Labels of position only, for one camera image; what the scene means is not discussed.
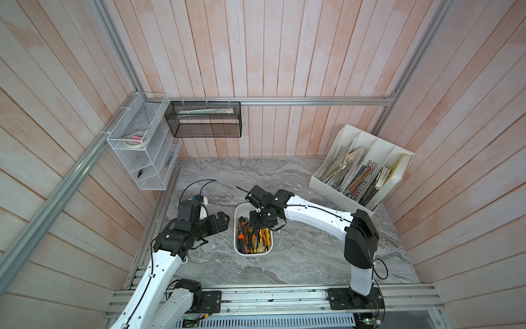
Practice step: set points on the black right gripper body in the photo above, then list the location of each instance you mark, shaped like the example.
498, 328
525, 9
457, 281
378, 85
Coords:
260, 220

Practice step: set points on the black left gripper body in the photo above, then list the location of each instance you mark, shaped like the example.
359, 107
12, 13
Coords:
208, 227

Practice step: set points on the white plastic storage box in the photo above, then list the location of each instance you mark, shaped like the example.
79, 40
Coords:
244, 210

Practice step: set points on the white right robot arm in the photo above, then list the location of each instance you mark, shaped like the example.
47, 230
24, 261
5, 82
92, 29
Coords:
355, 229

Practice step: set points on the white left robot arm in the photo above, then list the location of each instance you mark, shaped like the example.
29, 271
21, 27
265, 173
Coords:
167, 253

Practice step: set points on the yellow pliers in box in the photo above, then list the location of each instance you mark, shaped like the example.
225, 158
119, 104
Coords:
264, 243

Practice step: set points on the orange pliers in box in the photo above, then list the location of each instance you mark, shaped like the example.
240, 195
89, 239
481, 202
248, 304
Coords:
243, 237

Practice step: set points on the white desktop file organizer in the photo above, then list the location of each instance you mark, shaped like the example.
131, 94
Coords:
360, 170

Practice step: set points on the tape roll on shelf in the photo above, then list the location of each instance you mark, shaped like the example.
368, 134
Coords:
134, 141

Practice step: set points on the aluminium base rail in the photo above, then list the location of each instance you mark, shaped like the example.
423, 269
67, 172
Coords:
274, 300

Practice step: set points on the white wire mesh shelf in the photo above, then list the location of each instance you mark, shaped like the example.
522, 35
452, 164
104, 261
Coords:
150, 167

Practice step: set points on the black mesh wall basket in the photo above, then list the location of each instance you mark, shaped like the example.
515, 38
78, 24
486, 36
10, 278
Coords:
204, 119

